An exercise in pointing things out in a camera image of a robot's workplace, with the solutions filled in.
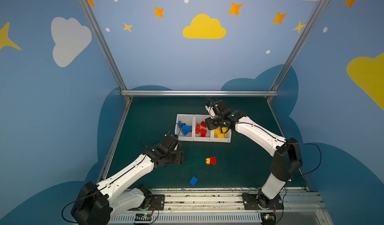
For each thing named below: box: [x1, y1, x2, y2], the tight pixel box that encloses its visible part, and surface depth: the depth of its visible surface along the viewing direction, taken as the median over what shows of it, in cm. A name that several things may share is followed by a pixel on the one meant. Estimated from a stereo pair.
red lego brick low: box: [200, 128, 207, 137], surface depth 100 cm
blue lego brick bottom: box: [189, 176, 198, 186], surface depth 82 cm
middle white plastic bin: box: [193, 114, 212, 142], surface depth 97 cm
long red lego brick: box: [195, 123, 201, 134], surface depth 103 cm
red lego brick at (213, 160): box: [210, 156, 217, 165], surface depth 91 cm
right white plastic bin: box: [211, 128, 232, 143], surface depth 96 cm
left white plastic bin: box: [174, 113, 195, 142], surface depth 103 cm
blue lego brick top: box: [181, 125, 190, 136], surface depth 100 cm
